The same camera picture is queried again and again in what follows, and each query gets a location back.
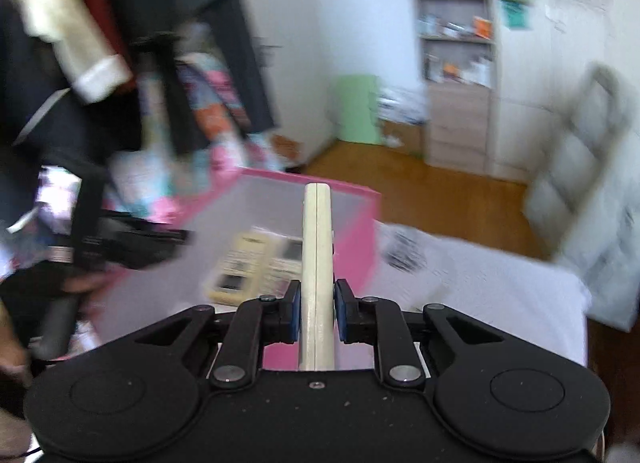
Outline person's left forearm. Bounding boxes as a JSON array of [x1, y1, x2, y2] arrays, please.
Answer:
[[0, 300, 33, 389]]

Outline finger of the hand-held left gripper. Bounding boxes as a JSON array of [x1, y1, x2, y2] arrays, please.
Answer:
[[142, 223, 193, 269]]

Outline printed white blanket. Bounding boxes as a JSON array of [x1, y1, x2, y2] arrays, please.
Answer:
[[330, 222, 593, 374]]

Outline wooden shelf unit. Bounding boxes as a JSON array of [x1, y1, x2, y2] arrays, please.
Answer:
[[407, 0, 501, 174]]

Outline white door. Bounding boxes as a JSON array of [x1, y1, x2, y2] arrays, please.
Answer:
[[245, 0, 336, 158]]

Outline cream coat with fleece cuff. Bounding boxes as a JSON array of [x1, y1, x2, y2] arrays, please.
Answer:
[[15, 0, 135, 104]]

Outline long cream remote control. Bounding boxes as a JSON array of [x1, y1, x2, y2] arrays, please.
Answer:
[[298, 183, 335, 371]]

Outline yellowed remote control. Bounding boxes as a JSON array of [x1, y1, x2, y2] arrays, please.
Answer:
[[204, 228, 273, 306]]

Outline light wooden wardrobe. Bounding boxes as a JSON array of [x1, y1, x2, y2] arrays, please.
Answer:
[[480, 0, 640, 188]]

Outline dark grey hanging garment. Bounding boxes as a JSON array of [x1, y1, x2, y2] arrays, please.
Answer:
[[92, 0, 277, 154]]

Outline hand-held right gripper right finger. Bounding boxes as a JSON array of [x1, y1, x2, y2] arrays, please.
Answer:
[[334, 279, 531, 389]]

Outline black hanging jacket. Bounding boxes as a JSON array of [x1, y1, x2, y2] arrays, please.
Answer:
[[0, 0, 148, 236]]

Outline pink cardboard box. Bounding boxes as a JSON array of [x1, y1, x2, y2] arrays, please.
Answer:
[[95, 167, 383, 371]]

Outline person's left hand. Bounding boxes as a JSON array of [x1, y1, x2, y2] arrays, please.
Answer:
[[59, 270, 120, 297]]

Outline grey puffer jacket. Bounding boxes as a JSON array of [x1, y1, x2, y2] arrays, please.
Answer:
[[522, 63, 640, 334]]

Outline teal pouch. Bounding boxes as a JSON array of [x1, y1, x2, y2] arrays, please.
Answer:
[[500, 0, 531, 31]]

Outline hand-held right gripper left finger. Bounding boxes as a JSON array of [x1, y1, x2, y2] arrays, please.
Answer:
[[105, 280, 301, 390]]

